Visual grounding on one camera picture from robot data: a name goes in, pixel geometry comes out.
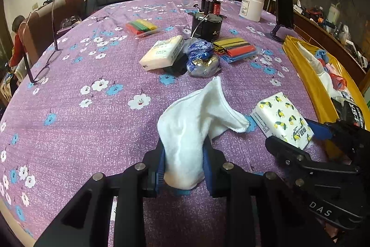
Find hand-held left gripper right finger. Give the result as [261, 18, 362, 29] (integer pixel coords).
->
[202, 135, 336, 247]

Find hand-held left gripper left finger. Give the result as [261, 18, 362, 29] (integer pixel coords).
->
[34, 140, 167, 247]

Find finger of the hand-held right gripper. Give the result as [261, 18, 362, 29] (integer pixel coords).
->
[302, 117, 339, 140]
[265, 135, 314, 171]

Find black snack packet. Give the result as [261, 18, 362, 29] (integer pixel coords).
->
[331, 97, 366, 129]

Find lemon print tissue pack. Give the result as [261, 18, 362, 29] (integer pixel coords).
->
[251, 92, 315, 150]

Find white towel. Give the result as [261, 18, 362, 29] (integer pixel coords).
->
[157, 76, 250, 189]

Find yellow box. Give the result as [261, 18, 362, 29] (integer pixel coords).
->
[282, 35, 370, 161]

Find white cloth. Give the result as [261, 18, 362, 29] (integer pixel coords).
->
[297, 41, 327, 74]

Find wooden cabinet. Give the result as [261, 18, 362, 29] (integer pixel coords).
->
[293, 4, 370, 82]

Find pile of assorted clutter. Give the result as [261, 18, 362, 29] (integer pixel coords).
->
[293, 0, 370, 68]

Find small black box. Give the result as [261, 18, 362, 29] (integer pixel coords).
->
[163, 52, 188, 75]

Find plain white tissue pack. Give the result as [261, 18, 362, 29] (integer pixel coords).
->
[139, 35, 185, 71]

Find white plastic bottle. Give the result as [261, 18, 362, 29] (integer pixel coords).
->
[328, 2, 342, 25]

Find pack of coloured tubes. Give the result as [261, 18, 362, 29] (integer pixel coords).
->
[126, 19, 162, 38]
[213, 37, 257, 63]

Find black tablet on stand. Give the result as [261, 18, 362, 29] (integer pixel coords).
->
[270, 0, 295, 42]

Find white plastic jar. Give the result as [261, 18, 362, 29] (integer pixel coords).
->
[239, 0, 265, 22]

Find black cylinder device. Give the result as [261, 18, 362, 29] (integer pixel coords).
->
[191, 13, 227, 42]

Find purple framed eyeglasses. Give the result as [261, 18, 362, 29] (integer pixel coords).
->
[22, 0, 62, 85]

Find black and red spool device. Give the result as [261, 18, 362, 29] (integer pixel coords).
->
[199, 0, 222, 14]

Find clear glassware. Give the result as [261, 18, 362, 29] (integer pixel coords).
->
[61, 16, 80, 29]

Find brown chair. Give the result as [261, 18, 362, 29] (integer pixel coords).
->
[22, 0, 84, 65]

